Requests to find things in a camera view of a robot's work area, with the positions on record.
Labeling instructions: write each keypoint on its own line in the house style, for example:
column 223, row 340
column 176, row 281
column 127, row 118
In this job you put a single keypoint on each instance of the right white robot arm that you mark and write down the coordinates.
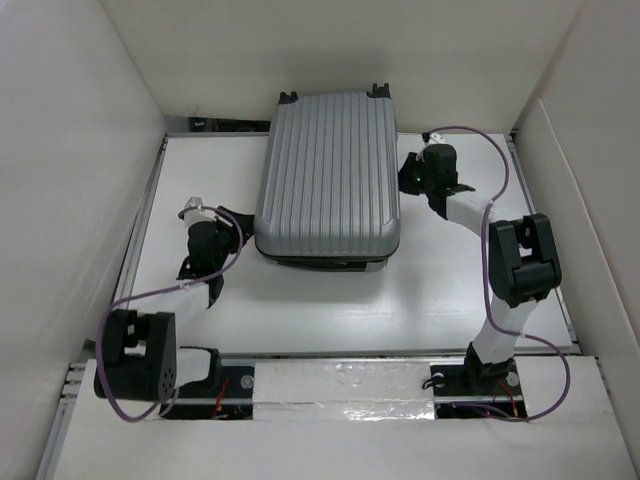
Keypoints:
column 520, row 267

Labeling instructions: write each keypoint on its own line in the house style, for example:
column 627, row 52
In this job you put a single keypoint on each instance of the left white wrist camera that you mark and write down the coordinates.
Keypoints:
column 193, row 212

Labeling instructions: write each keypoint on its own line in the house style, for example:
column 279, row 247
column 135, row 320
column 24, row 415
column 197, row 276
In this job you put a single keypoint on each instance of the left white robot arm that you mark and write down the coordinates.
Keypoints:
column 140, row 358

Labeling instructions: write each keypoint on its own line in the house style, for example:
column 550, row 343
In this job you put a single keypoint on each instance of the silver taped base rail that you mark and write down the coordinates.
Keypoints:
column 365, row 390

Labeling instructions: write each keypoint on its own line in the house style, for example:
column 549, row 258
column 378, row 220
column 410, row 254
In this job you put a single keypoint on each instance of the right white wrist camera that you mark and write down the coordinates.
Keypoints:
column 434, row 142

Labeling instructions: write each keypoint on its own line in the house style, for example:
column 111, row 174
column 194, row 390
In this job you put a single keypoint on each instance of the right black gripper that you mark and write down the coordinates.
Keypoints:
column 408, row 165

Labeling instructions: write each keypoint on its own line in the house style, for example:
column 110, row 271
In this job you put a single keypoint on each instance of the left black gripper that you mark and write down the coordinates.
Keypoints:
column 246, row 224

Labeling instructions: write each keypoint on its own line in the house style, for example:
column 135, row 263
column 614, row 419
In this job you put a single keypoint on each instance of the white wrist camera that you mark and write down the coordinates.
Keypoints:
column 193, row 212
column 434, row 142

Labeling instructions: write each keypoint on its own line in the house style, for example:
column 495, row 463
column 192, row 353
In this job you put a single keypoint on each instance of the grey hard-shell suitcase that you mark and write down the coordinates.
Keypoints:
column 329, row 197

